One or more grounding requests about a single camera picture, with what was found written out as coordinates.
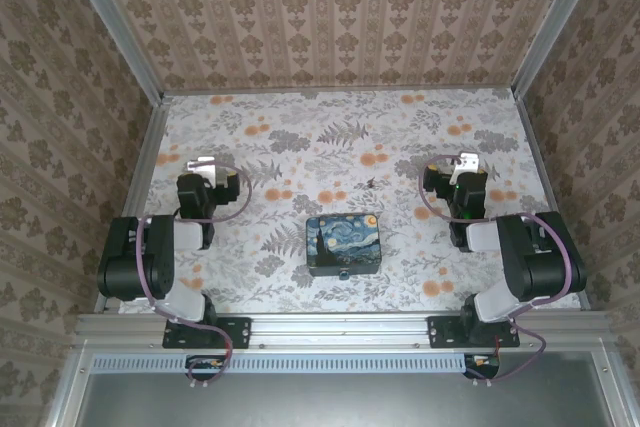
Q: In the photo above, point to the starry night print box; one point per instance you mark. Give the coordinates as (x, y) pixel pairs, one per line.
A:
(345, 242)

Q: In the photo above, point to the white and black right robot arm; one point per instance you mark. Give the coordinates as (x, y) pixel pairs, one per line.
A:
(540, 267)

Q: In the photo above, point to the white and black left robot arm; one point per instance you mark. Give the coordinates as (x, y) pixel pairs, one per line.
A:
(150, 257)

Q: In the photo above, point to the floral patterned table cover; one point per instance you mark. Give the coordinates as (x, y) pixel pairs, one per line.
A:
(350, 122)

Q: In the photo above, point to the black connector box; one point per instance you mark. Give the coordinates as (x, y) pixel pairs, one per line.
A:
(205, 364)
(482, 364)

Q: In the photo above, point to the grey metal panel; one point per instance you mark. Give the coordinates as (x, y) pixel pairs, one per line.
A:
(350, 402)

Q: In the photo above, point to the aluminium side rail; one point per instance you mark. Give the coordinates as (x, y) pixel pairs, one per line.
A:
(148, 157)
(537, 157)

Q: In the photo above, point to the thin aluminium rail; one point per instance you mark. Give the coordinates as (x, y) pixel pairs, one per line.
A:
(340, 91)

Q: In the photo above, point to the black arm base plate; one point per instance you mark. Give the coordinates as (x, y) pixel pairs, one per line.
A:
(440, 332)
(235, 332)

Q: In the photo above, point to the aluminium frame post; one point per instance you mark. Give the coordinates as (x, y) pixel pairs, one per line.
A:
(107, 22)
(555, 22)

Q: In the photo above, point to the wide aluminium frame rail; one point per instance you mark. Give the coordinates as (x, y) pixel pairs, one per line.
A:
(340, 329)

